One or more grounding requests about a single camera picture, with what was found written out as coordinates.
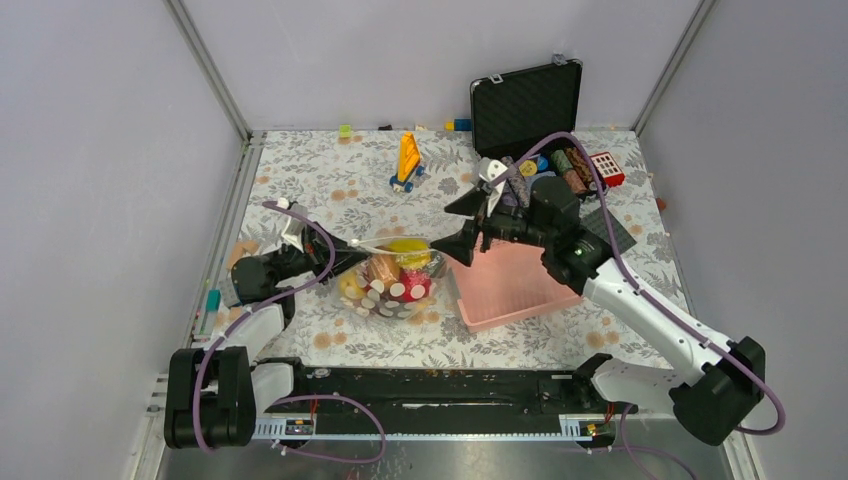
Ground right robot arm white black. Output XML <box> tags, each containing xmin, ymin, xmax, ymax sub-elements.
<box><xmin>431</xmin><ymin>177</ymin><xmax>774</xmax><ymax>446</ymax></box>

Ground yellow lemon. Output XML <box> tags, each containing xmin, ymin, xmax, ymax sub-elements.
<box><xmin>386</xmin><ymin>238</ymin><xmax>432</xmax><ymax>270</ymax></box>

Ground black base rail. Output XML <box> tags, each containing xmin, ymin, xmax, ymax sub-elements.
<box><xmin>266</xmin><ymin>358</ymin><xmax>625</xmax><ymax>439</ymax></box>

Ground pink plastic basket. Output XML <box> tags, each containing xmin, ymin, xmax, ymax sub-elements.
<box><xmin>447</xmin><ymin>241</ymin><xmax>582</xmax><ymax>333</ymax></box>

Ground blue grey bricks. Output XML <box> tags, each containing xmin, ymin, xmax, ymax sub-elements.
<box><xmin>217</xmin><ymin>277</ymin><xmax>242</xmax><ymax>308</ymax></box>

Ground brown potato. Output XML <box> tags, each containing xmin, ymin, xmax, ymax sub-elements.
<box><xmin>366</xmin><ymin>254</ymin><xmax>401</xmax><ymax>286</ymax></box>

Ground red apple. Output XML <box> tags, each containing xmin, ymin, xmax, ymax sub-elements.
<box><xmin>389</xmin><ymin>270</ymin><xmax>432</xmax><ymax>303</ymax></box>

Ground grey building baseplate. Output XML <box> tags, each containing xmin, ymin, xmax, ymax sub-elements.
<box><xmin>580</xmin><ymin>206</ymin><xmax>637</xmax><ymax>254</ymax></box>

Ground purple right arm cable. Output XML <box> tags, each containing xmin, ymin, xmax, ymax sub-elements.
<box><xmin>490</xmin><ymin>131</ymin><xmax>787</xmax><ymax>437</ymax></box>

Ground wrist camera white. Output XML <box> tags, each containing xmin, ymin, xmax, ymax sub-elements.
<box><xmin>478</xmin><ymin>158</ymin><xmax>509</xmax><ymax>217</ymax></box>
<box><xmin>276</xmin><ymin>197</ymin><xmax>308</xmax><ymax>252</ymax></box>

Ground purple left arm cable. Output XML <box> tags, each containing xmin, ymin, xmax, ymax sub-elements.
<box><xmin>192</xmin><ymin>199</ymin><xmax>338</xmax><ymax>453</ymax></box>

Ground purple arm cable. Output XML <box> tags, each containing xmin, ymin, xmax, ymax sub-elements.
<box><xmin>192</xmin><ymin>199</ymin><xmax>338</xmax><ymax>453</ymax></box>
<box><xmin>490</xmin><ymin>131</ymin><xmax>787</xmax><ymax>437</ymax></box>

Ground yellow orange mango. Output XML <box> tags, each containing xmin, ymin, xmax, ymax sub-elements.
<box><xmin>337</xmin><ymin>272</ymin><xmax>366</xmax><ymax>303</ymax></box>

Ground tan wooden block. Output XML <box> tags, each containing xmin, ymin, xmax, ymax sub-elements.
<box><xmin>225</xmin><ymin>240</ymin><xmax>260</xmax><ymax>271</ymax></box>

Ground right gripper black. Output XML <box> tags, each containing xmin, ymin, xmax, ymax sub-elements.
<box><xmin>430</xmin><ymin>185</ymin><xmax>554</xmax><ymax>268</ymax></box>

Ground black poker chip case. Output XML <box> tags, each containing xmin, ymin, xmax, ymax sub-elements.
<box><xmin>469</xmin><ymin>55</ymin><xmax>608</xmax><ymax>214</ymax></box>

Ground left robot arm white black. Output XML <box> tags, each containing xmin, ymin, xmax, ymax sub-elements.
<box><xmin>164</xmin><ymin>198</ymin><xmax>368</xmax><ymax>451</ymax></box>

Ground blue yellow brick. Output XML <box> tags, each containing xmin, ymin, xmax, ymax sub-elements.
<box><xmin>444</xmin><ymin>118</ymin><xmax>473</xmax><ymax>132</ymax></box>

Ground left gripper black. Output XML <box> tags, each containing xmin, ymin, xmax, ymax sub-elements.
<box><xmin>266</xmin><ymin>221</ymin><xmax>372</xmax><ymax>284</ymax></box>

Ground clear zip top bag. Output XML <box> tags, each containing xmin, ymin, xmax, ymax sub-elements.
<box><xmin>336</xmin><ymin>236</ymin><xmax>447</xmax><ymax>320</ymax></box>

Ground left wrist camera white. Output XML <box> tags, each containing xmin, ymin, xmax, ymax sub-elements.
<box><xmin>276</xmin><ymin>197</ymin><xmax>308</xmax><ymax>252</ymax></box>

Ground teal small brick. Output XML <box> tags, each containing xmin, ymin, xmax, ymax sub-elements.
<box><xmin>204</xmin><ymin>289</ymin><xmax>221</xmax><ymax>312</ymax></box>

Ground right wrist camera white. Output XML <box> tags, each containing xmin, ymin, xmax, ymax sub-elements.
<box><xmin>478</xmin><ymin>158</ymin><xmax>509</xmax><ymax>217</ymax></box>

